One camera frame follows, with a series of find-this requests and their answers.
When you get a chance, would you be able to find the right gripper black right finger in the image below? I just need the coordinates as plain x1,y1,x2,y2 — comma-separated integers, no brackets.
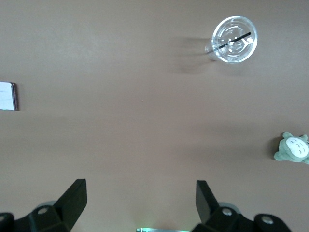
192,180,293,232

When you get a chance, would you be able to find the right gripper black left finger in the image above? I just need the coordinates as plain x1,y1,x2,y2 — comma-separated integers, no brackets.
0,179,87,232

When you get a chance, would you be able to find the grey green owl-like plush toy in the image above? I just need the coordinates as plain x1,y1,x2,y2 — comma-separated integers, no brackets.
273,131,309,165

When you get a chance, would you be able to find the clear plastic cup with lid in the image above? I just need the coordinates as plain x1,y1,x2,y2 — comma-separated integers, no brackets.
204,15,258,64

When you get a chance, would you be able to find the black drinking straw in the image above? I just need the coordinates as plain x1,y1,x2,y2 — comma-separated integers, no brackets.
207,32,252,53

